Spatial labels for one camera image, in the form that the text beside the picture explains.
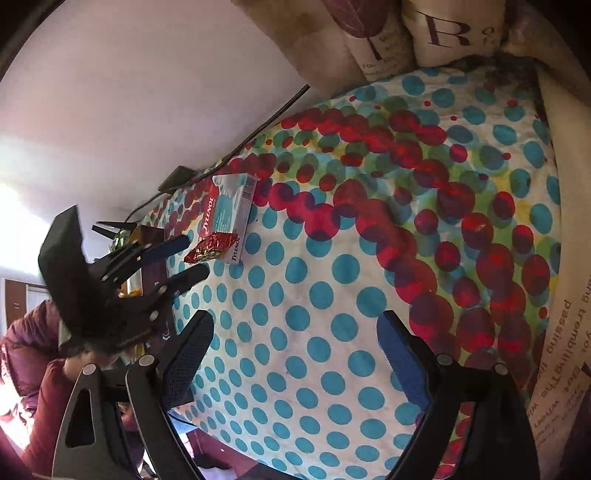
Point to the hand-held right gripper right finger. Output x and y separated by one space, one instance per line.
404 364

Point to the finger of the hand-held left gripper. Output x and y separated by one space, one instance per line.
171 244
189 276

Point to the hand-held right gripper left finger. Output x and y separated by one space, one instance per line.
187 364

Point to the yellow cardboard box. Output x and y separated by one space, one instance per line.
152 235

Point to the red foil candy wrapper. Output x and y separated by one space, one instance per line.
210 247

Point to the teal and red medicine box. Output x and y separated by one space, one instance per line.
226 207

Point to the person's left forearm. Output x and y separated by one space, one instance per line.
46 415

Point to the brown wooden door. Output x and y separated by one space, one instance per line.
16 300

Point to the black router with antennas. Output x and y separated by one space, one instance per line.
108 227

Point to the black power adapter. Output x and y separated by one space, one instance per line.
175 179

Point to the person's maroon jacket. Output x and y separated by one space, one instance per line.
27 341

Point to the polka dot bedsheet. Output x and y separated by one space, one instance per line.
323 295

